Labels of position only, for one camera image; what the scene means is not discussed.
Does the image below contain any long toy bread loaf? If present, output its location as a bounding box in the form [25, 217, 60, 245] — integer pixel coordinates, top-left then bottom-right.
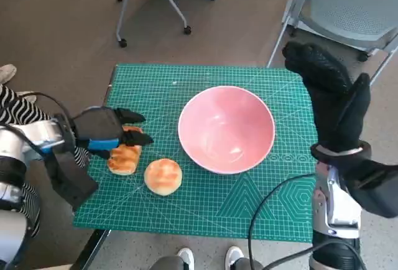
[107, 126, 144, 177]

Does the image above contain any pink bowl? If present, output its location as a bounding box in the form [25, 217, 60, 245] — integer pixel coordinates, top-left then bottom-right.
[177, 85, 276, 175]

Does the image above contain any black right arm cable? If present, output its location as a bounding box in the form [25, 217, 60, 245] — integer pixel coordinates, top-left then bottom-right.
[248, 172, 368, 270]

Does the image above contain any black table leg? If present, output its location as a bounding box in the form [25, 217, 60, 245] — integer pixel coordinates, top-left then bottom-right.
[70, 228, 112, 270]

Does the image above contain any grey mesh seat chair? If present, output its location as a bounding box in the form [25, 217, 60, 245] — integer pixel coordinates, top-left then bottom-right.
[266, 0, 398, 80]

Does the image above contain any green cutting mat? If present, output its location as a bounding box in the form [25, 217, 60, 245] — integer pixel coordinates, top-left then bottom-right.
[72, 62, 318, 243]

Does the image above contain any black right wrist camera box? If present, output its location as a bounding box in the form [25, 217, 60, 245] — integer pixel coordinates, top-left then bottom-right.
[338, 154, 398, 220]

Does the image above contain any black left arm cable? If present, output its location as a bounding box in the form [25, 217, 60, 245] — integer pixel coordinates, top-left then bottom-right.
[0, 91, 71, 156]

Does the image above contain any round toy bread bun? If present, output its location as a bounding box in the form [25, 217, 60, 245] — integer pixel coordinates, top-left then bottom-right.
[143, 158, 183, 197]

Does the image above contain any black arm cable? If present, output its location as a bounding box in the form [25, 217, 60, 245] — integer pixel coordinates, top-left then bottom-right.
[248, 172, 368, 270]
[0, 91, 71, 156]

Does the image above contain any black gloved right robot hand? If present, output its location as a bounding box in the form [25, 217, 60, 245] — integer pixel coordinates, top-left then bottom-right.
[282, 41, 373, 152]

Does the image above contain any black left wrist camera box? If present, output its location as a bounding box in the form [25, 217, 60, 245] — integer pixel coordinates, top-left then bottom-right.
[46, 145, 100, 212]

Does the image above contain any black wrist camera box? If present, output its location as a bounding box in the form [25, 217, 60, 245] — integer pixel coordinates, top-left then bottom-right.
[338, 154, 398, 220]
[46, 145, 100, 212]

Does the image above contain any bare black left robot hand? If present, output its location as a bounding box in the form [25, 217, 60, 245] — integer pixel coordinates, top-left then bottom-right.
[73, 106, 155, 160]

